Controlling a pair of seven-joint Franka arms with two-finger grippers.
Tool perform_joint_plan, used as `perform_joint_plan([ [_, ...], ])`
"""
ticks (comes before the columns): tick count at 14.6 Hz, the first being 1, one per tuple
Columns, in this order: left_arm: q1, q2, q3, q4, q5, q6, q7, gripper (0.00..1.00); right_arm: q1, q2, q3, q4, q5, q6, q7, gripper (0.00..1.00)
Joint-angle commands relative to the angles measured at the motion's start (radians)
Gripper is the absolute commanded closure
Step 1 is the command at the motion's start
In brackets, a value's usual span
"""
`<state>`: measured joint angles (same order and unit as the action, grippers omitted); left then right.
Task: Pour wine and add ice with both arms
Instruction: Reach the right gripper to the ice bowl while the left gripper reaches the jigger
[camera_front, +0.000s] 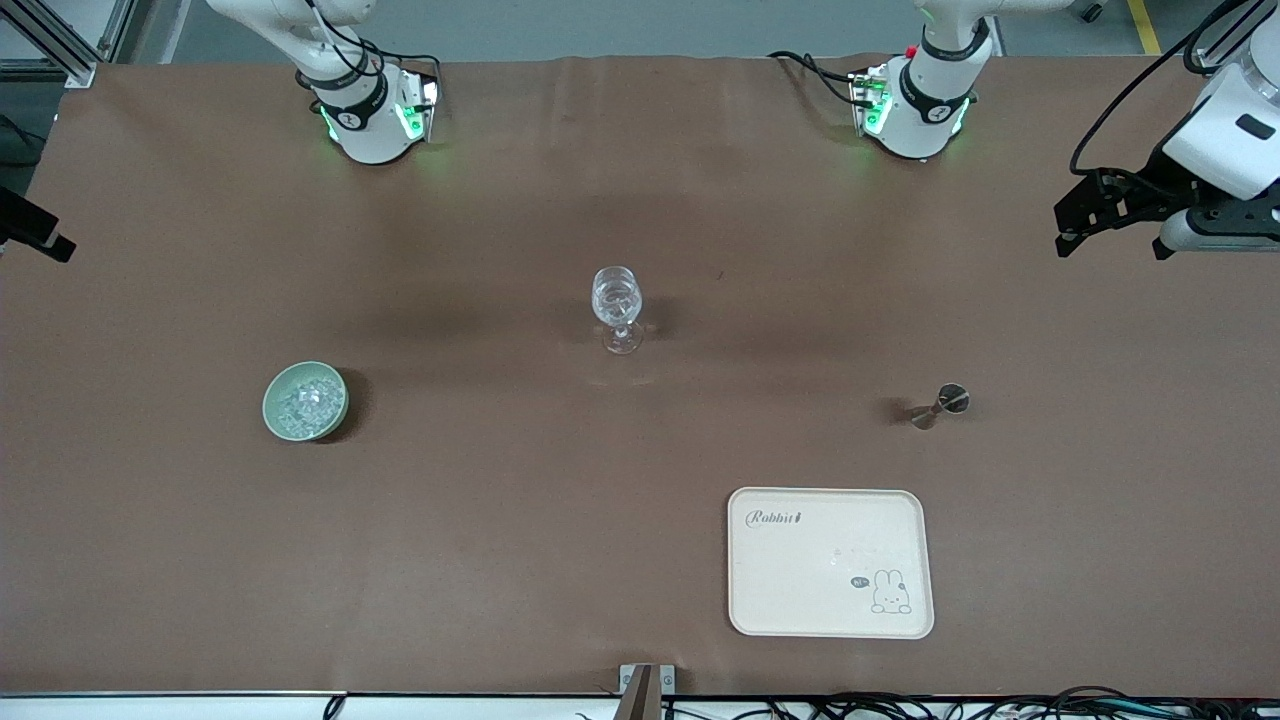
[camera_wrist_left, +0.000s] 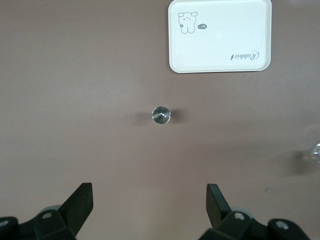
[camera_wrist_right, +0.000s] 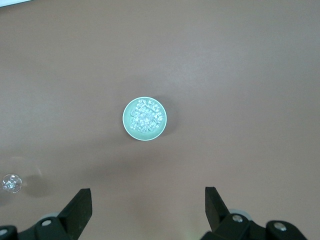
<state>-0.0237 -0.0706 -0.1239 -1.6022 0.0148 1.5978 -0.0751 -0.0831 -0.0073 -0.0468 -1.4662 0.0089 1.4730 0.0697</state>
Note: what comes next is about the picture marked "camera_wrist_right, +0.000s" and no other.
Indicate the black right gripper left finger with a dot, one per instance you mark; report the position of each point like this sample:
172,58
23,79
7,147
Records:
75,212

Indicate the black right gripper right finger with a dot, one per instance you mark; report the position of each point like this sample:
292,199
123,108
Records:
217,215

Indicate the mint green round bowl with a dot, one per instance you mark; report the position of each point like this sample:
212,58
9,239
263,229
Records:
143,136

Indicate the clear stemmed wine glass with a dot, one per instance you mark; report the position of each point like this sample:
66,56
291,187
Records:
11,183

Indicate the brown table cover mat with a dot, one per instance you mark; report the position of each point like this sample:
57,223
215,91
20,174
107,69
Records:
225,75

